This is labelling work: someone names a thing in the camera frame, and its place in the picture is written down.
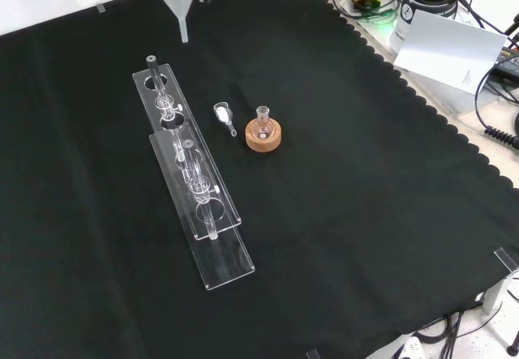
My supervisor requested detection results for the glass weighing funnel with powder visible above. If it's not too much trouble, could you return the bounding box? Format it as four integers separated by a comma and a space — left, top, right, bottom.
212, 101, 238, 138

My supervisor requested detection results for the clear acrylic funnel stand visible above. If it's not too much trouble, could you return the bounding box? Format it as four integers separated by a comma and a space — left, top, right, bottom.
131, 54, 256, 293

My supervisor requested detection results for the small round-bottom glass flask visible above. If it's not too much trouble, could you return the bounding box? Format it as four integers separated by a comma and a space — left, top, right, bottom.
251, 105, 272, 140

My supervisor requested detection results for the black cloth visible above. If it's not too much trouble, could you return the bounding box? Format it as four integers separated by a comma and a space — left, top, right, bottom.
0, 0, 515, 359

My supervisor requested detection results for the pale board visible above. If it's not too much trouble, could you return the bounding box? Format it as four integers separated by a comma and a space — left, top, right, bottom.
393, 10, 509, 96

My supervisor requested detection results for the black power adapter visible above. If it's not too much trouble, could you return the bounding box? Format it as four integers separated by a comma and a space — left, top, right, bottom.
492, 46, 519, 77

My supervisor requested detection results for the white power strip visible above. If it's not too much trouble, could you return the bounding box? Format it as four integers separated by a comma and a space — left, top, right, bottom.
391, 336, 425, 359

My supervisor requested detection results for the cork ring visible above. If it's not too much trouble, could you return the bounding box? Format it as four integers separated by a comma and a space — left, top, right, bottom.
245, 118, 282, 154

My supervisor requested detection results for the black coiled cable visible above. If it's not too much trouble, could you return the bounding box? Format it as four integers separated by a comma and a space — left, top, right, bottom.
474, 62, 519, 149

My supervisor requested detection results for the clear and grey bracket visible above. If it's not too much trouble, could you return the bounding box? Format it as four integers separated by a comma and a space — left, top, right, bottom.
482, 247, 519, 315

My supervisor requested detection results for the black floor cable bundle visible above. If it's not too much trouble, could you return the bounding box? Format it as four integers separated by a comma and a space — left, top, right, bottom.
417, 306, 504, 359

